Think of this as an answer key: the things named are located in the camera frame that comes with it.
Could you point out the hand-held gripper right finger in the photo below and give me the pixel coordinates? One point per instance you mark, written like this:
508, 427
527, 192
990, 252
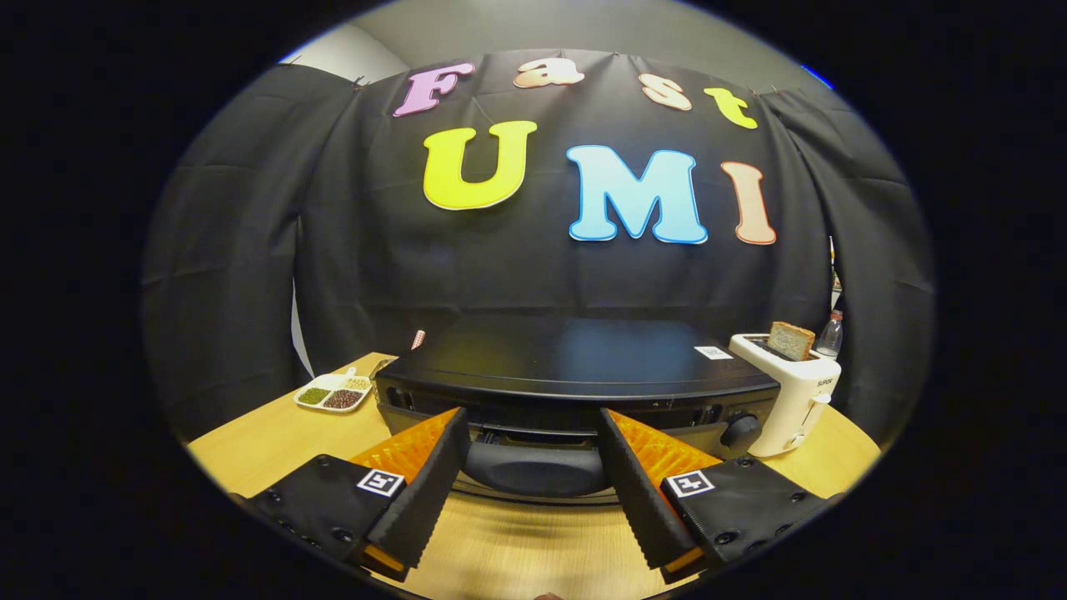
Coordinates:
638, 504

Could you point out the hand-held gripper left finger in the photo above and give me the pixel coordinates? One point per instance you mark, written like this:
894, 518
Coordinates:
429, 504

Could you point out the black toaster oven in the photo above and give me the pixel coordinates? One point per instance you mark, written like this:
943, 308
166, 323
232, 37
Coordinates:
567, 358

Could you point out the white bread toaster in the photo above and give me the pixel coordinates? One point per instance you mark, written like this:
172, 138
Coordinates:
792, 400

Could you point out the white divided bean dish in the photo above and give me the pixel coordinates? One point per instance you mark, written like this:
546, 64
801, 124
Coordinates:
333, 393

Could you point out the pink striped stick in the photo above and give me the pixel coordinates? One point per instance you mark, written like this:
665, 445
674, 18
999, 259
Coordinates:
418, 339

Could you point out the brown bread slice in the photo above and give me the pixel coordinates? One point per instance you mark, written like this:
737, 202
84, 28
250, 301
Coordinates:
790, 340

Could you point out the black backdrop cloth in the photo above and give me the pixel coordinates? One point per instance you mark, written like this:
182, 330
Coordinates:
375, 267

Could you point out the clear plastic bottle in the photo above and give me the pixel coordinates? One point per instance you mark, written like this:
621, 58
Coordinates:
830, 337

